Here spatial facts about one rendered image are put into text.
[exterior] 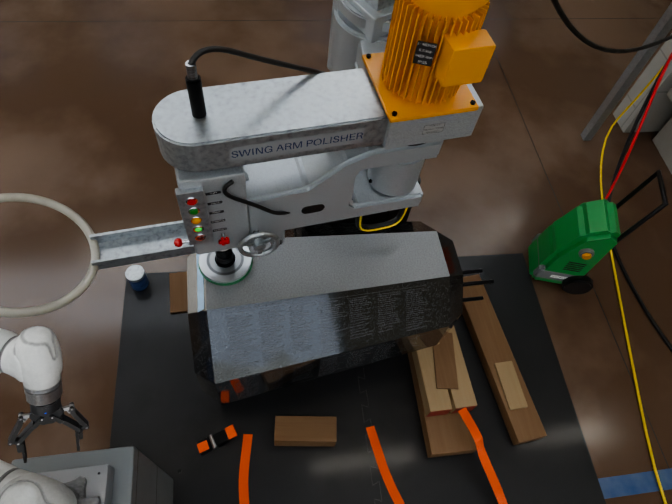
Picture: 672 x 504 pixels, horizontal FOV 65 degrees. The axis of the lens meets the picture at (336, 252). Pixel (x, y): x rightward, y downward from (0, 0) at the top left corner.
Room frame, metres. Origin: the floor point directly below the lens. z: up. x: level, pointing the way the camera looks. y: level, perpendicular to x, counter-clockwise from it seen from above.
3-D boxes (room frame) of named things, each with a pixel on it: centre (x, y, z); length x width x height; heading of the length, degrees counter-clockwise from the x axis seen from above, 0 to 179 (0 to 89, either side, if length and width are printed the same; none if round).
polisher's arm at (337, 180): (1.19, 0.08, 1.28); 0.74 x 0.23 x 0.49; 114
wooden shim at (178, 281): (1.23, 0.83, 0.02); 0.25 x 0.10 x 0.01; 19
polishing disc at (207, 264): (1.04, 0.44, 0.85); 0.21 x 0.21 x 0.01
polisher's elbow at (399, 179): (1.31, -0.16, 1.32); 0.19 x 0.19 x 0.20
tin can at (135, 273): (1.25, 1.06, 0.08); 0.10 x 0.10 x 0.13
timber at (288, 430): (0.59, 0.00, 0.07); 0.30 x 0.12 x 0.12; 99
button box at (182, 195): (0.91, 0.46, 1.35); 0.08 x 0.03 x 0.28; 114
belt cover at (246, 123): (1.18, 0.12, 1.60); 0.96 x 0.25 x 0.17; 114
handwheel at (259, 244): (0.98, 0.28, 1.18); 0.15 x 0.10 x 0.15; 114
